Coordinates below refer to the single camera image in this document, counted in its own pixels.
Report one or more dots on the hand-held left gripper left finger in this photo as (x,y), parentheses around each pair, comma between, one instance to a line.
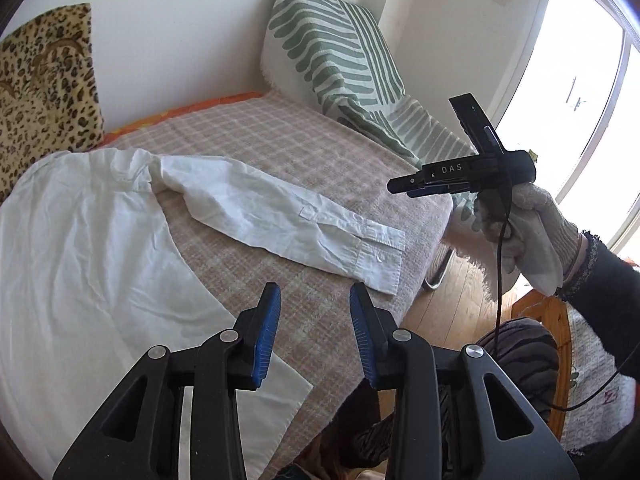
(266,340)

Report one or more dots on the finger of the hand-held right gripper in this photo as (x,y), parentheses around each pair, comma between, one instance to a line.
(425,191)
(404,181)

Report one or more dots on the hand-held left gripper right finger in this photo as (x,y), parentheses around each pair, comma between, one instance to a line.
(361,332)

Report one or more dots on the white shirt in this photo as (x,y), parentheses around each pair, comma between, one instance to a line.
(100,260)

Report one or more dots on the person's right forearm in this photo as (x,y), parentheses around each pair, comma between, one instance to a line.
(605,300)

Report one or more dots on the person's right hand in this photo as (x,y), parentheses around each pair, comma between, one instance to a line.
(535,240)

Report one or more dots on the metal furniture leg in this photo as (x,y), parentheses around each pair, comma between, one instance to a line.
(436,272)

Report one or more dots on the white framed window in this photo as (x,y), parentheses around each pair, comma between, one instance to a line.
(565,85)

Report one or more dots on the beige plaid blanket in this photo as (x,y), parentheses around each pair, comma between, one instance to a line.
(300,160)

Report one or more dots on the green striped white cushion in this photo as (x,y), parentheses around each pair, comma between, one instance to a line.
(320,45)

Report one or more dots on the wooden stool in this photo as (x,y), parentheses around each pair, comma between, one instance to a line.
(545,320)

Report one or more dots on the pale patterned rug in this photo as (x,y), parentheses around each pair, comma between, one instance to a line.
(595,380)

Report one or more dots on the orange patterned sheet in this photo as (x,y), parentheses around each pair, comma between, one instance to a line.
(150,121)

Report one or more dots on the leopard print bag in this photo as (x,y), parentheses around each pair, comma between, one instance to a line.
(45,90)

